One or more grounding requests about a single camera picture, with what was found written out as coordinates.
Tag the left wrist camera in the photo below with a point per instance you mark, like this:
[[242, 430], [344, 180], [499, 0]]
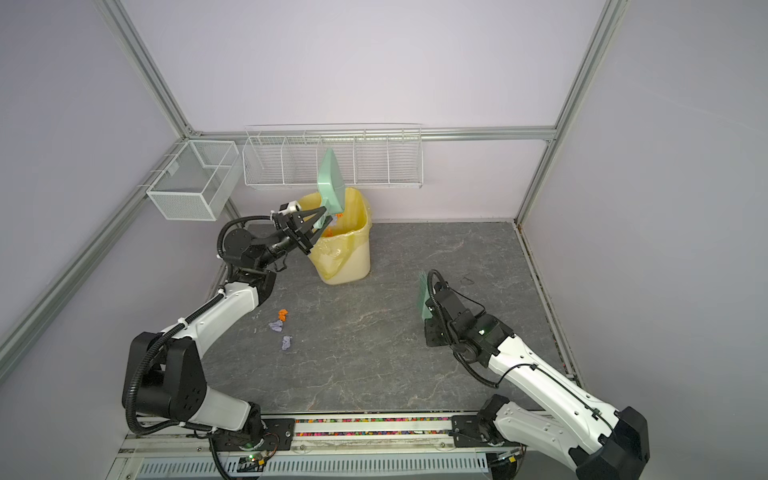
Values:
[[287, 209]]

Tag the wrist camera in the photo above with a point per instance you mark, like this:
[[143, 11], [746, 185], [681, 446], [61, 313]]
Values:
[[287, 209], [426, 311]]

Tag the small white mesh basket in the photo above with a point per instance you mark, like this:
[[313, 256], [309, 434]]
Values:
[[198, 181]]

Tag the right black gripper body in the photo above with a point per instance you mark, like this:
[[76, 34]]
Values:
[[436, 336]]

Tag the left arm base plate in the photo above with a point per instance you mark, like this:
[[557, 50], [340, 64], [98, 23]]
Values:
[[273, 434]]

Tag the orange purple scraps near bin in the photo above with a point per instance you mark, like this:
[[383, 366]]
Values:
[[330, 230]]

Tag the green plastic dustpan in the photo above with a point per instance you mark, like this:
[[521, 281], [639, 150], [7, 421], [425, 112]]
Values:
[[330, 184]]

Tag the green hand brush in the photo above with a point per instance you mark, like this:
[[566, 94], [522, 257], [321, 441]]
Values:
[[423, 290]]

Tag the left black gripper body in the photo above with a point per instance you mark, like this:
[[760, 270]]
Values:
[[290, 231]]

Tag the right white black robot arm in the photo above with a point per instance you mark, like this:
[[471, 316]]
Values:
[[571, 426]]

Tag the orange purple scraps left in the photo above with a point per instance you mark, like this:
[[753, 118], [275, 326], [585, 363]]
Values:
[[278, 324]]

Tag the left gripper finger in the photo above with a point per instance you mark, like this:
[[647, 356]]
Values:
[[316, 231], [315, 216]]

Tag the yellow lined trash bin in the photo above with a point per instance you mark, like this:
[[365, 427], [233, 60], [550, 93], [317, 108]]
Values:
[[345, 257]]

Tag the aluminium front rail frame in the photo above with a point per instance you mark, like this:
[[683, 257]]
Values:
[[383, 445]]

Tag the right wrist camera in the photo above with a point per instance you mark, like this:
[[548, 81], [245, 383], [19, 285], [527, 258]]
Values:
[[426, 311]]

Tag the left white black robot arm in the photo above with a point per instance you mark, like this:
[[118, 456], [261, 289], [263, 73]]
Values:
[[165, 384]]

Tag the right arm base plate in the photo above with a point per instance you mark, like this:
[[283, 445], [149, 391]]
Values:
[[469, 431]]

